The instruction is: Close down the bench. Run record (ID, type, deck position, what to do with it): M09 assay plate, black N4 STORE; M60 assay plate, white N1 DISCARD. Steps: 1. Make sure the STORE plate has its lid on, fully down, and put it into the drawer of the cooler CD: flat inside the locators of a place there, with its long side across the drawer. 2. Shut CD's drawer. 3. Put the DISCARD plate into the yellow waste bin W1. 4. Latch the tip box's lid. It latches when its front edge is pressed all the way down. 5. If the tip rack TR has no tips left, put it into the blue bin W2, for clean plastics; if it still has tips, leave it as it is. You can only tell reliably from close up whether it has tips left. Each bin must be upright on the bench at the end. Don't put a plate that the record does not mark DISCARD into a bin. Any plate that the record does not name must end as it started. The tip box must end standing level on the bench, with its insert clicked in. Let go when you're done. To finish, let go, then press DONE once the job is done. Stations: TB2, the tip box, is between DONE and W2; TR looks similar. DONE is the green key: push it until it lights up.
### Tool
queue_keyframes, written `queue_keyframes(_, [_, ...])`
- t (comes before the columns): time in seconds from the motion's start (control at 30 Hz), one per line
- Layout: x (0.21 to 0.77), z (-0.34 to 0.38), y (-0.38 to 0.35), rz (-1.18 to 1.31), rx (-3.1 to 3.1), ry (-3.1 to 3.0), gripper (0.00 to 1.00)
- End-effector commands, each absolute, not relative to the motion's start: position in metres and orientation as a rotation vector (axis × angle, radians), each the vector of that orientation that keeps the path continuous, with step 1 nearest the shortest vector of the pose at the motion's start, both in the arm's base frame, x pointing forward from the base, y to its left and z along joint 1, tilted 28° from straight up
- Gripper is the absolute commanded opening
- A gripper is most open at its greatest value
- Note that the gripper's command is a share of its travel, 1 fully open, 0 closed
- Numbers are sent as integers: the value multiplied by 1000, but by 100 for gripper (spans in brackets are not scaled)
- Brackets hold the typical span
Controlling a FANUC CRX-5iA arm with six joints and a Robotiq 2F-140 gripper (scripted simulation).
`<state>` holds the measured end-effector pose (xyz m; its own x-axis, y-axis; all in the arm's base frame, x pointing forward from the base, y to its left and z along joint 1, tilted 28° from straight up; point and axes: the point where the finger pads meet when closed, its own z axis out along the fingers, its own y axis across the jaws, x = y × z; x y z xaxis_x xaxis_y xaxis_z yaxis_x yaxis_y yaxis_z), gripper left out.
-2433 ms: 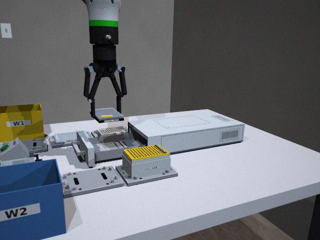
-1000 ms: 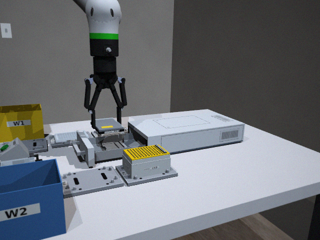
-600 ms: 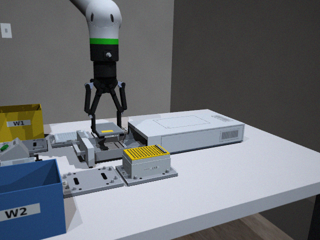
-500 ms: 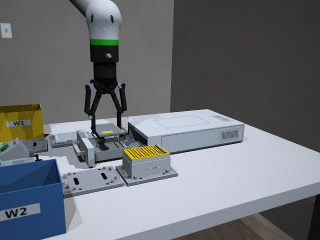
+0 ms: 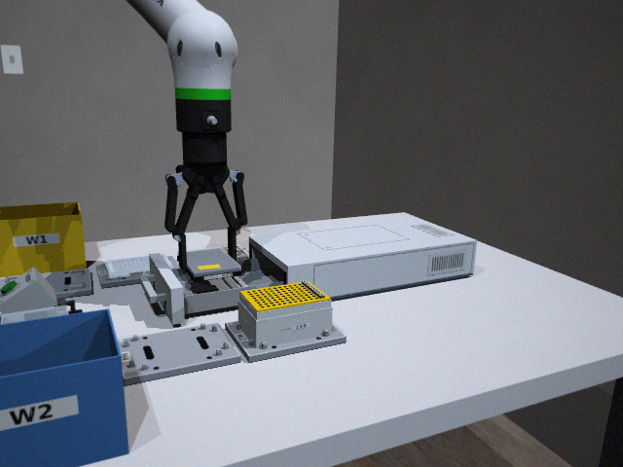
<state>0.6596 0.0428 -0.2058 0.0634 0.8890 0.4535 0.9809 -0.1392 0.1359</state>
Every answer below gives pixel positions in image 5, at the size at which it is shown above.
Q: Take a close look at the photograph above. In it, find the blue waste bin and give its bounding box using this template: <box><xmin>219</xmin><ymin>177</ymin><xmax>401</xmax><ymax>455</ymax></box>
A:
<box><xmin>0</xmin><ymin>308</ymin><xmax>129</xmax><ymax>467</ymax></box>

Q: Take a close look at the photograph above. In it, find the yellow waste bin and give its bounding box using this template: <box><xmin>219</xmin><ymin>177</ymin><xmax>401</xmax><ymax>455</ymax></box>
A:
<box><xmin>0</xmin><ymin>201</ymin><xmax>87</xmax><ymax>277</ymax></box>

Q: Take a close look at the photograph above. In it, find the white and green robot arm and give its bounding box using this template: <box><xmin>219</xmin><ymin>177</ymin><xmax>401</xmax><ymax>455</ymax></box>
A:
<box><xmin>126</xmin><ymin>0</ymin><xmax>238</xmax><ymax>135</ymax></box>

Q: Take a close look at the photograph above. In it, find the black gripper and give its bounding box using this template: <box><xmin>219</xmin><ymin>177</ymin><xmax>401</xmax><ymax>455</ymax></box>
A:
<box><xmin>165</xmin><ymin>132</ymin><xmax>247</xmax><ymax>270</ymax></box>

